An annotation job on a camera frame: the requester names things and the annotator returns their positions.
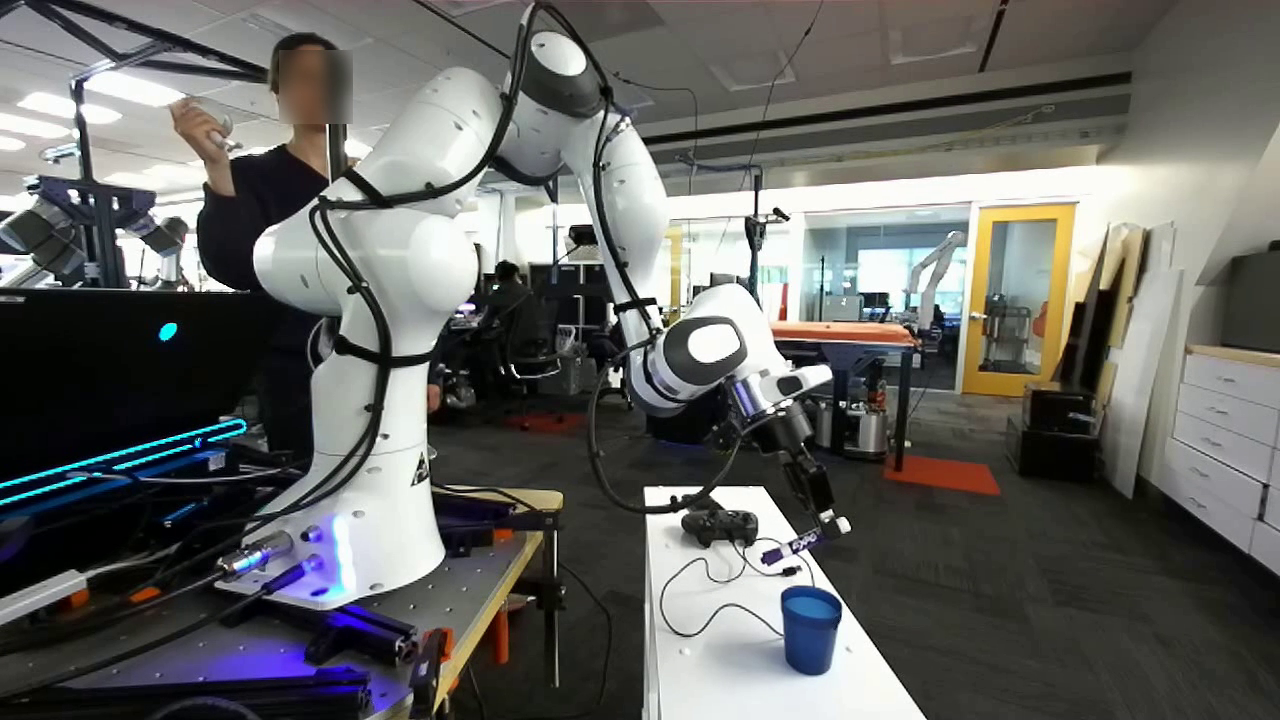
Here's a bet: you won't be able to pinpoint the black handheld tool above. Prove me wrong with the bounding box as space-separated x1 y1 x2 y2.
303 605 417 671

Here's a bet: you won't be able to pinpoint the orange topped table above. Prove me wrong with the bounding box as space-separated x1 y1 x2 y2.
770 314 929 472

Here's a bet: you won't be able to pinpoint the metal breadboard table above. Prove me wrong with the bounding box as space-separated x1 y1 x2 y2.
0 485 574 720

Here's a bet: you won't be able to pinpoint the black office chair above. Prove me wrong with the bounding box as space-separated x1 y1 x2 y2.
472 255 574 390

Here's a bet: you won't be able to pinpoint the black tripod stand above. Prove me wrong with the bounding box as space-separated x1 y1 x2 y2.
736 158 794 304

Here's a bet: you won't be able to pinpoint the blue plastic cup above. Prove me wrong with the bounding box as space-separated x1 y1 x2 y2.
778 585 849 678

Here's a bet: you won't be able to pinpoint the teal bar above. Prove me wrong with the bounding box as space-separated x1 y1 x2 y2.
0 411 255 511

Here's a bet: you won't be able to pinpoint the purple Expo marker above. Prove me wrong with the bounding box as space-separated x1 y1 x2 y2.
755 526 827 566

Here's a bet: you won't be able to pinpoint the white drawer cabinet wooden top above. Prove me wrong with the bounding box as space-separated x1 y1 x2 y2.
1157 340 1280 580

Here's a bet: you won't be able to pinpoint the black game controller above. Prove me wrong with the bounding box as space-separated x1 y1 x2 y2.
679 496 764 550

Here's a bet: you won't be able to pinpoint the orange floor mat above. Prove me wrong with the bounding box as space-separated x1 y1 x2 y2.
881 452 1009 503

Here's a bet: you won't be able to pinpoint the black floor box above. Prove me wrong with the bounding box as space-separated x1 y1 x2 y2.
1016 380 1110 487

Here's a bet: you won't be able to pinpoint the grey box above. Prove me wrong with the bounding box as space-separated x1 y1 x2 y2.
1222 243 1280 357

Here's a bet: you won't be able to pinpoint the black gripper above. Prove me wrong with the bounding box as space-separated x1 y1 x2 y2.
773 395 860 542

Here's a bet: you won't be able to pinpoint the metal canister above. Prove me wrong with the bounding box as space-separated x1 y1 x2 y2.
854 405 894 454

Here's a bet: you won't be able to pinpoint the person in black shirt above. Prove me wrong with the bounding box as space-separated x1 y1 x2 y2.
191 31 358 295

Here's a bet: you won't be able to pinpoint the large black screen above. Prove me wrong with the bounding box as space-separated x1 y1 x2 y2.
0 285 318 472

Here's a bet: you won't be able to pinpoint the leaning boards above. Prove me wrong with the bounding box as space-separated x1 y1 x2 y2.
1090 215 1189 500

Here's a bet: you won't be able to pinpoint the bystander bare hand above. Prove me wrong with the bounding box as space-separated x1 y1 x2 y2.
170 94 240 166

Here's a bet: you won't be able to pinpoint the black studio light stand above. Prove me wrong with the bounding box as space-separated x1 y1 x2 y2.
0 70 197 291

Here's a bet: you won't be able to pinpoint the yellow framed door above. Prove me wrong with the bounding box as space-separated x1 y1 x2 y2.
956 201 1079 405

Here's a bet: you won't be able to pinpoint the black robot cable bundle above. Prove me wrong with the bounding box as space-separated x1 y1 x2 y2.
303 0 752 519

